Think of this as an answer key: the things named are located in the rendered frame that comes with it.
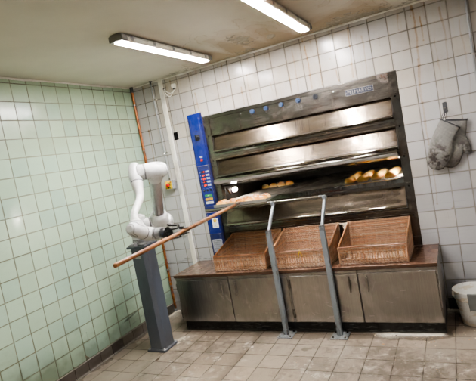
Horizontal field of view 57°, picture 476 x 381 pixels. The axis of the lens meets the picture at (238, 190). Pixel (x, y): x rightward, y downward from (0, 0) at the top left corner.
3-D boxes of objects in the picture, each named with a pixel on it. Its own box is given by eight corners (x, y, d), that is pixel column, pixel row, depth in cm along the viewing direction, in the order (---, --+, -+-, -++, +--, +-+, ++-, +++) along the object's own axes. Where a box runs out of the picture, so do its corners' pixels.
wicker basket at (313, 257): (288, 254, 437) (283, 227, 434) (344, 250, 412) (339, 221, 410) (270, 269, 393) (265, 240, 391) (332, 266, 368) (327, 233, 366)
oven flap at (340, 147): (219, 178, 459) (219, 159, 464) (398, 148, 378) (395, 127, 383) (217, 177, 456) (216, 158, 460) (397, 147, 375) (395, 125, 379)
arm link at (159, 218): (148, 225, 417) (171, 221, 423) (152, 237, 405) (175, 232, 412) (140, 159, 368) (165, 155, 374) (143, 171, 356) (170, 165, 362)
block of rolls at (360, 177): (355, 176, 473) (354, 171, 472) (402, 170, 451) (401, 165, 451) (343, 184, 419) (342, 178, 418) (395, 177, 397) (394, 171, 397)
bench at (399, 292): (211, 310, 490) (201, 259, 486) (448, 308, 381) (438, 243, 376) (183, 332, 440) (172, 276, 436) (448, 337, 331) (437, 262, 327)
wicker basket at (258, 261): (237, 257, 463) (232, 232, 461) (286, 254, 437) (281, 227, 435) (214, 272, 421) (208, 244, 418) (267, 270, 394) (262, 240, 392)
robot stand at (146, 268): (147, 351, 407) (125, 247, 399) (160, 342, 425) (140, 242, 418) (165, 352, 398) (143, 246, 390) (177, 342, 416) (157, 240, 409)
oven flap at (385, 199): (228, 226, 463) (228, 207, 468) (407, 207, 382) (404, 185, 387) (226, 226, 460) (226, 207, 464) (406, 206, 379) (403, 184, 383)
